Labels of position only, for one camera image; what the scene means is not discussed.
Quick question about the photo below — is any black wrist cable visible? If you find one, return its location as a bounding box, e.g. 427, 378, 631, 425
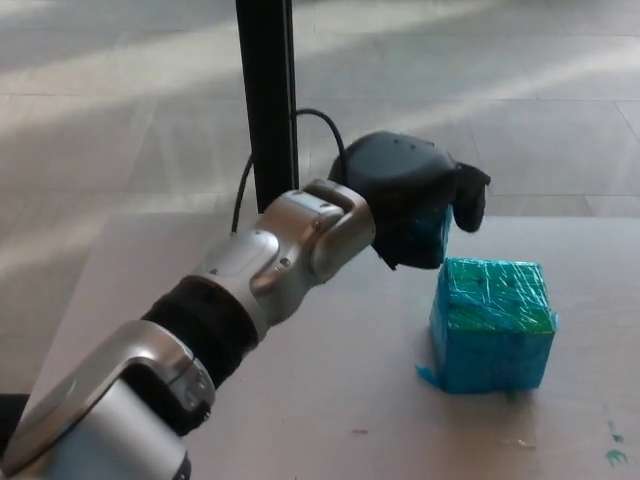
230, 107, 349, 235

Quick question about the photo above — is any big blue green taped cube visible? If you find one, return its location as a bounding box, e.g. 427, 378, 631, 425
414, 256, 559, 395

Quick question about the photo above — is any small blue taped cube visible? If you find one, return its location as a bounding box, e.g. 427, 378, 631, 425
412, 204, 454, 267

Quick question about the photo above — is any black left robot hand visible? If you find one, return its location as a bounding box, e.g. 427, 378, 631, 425
327, 130, 492, 271

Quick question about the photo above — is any black vertical post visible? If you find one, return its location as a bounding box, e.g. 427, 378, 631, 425
234, 0, 301, 212

